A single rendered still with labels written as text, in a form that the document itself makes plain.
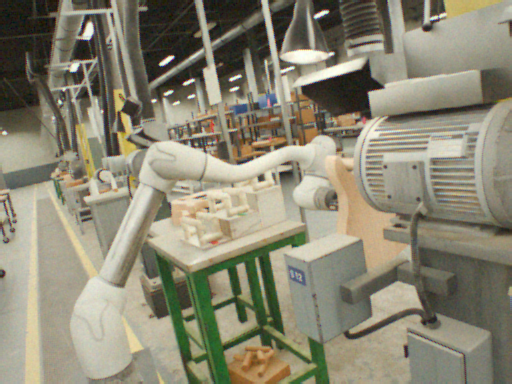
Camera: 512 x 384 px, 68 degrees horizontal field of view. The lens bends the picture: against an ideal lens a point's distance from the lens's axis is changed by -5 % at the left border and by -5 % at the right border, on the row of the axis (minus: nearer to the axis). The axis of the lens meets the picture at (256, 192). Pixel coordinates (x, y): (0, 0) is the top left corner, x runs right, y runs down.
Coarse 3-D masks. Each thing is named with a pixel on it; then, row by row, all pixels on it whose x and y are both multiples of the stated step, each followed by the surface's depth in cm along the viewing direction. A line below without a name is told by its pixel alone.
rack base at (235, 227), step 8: (224, 216) 184; (240, 216) 178; (248, 216) 180; (256, 216) 183; (208, 224) 195; (224, 224) 180; (232, 224) 176; (240, 224) 178; (248, 224) 181; (256, 224) 183; (224, 232) 182; (232, 232) 176; (240, 232) 179; (248, 232) 181
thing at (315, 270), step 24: (336, 240) 92; (360, 240) 90; (288, 264) 90; (312, 264) 83; (336, 264) 86; (360, 264) 90; (312, 288) 84; (336, 288) 87; (312, 312) 86; (336, 312) 87; (360, 312) 91; (408, 312) 85; (312, 336) 88; (336, 336) 88; (360, 336) 94
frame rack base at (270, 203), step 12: (252, 192) 186; (264, 192) 184; (276, 192) 188; (240, 204) 196; (252, 204) 186; (264, 204) 185; (276, 204) 188; (264, 216) 185; (276, 216) 189; (264, 228) 185
